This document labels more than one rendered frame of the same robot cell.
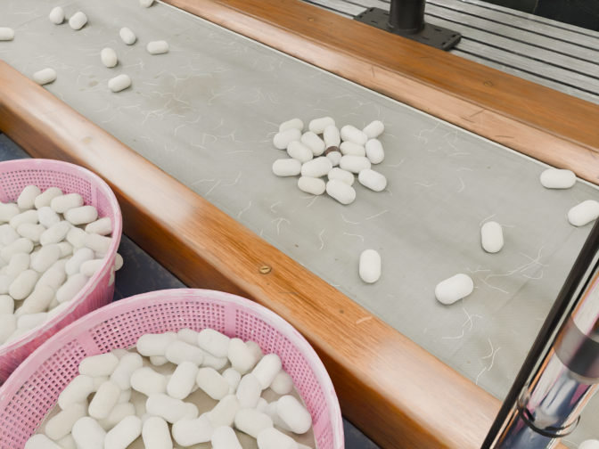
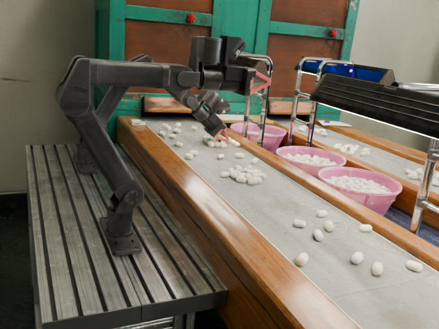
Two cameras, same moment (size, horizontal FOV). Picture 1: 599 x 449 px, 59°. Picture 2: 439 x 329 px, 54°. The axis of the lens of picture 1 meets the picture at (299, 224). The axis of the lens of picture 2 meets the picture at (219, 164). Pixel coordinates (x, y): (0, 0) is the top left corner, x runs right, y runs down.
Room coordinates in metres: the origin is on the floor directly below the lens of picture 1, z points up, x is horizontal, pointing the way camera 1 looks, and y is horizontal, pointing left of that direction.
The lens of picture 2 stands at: (1.79, 0.35, 1.19)
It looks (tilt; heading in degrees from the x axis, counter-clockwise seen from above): 17 degrees down; 200
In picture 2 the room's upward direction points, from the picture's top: 5 degrees clockwise
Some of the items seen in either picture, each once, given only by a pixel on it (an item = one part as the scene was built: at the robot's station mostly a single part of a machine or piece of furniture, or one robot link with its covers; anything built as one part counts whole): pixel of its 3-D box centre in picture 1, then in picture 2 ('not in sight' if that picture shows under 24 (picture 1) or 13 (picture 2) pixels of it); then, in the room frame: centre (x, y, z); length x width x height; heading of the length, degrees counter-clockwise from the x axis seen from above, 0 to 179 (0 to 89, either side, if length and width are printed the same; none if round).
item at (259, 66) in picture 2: not in sight; (224, 62); (0.16, -0.28, 1.08); 0.62 x 0.08 x 0.07; 45
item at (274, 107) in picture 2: not in sight; (291, 107); (-0.59, -0.14, 0.83); 0.30 x 0.06 x 0.07; 135
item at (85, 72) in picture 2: not in sight; (127, 87); (0.93, -0.21, 1.05); 0.30 x 0.09 x 0.12; 136
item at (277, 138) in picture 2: not in sight; (257, 138); (-0.16, -0.20, 0.72); 0.27 x 0.27 x 0.10
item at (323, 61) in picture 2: not in sight; (319, 109); (-0.18, 0.07, 0.90); 0.20 x 0.19 x 0.45; 45
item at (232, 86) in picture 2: not in sight; (230, 79); (0.74, -0.03, 1.07); 0.10 x 0.07 x 0.07; 46
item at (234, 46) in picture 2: not in sight; (232, 57); (0.74, -0.03, 1.13); 0.07 x 0.06 x 0.11; 46
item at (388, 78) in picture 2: not in sight; (339, 70); (-0.23, 0.12, 1.08); 0.62 x 0.08 x 0.07; 45
